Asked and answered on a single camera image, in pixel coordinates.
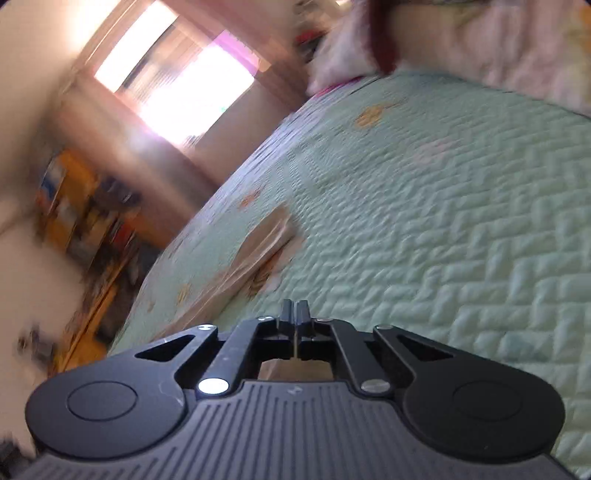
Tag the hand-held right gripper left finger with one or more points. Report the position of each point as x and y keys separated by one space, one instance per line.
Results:
x=286 y=332

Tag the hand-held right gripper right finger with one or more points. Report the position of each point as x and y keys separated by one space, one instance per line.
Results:
x=304 y=332

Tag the cream printed pants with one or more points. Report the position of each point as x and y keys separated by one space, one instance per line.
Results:
x=258 y=258

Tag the green quilted bedspread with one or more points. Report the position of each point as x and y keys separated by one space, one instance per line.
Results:
x=415 y=207

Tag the wooden desk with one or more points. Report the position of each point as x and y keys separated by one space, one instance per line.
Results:
x=92 y=323

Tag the wooden bookshelf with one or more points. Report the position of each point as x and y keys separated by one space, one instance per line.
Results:
x=87 y=212

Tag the pink curtain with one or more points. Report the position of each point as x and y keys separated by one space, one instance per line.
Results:
x=281 y=64
x=129 y=138

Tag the window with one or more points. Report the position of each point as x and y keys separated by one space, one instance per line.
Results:
x=184 y=78

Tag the floral pillow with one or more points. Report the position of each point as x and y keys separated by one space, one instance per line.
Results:
x=485 y=41

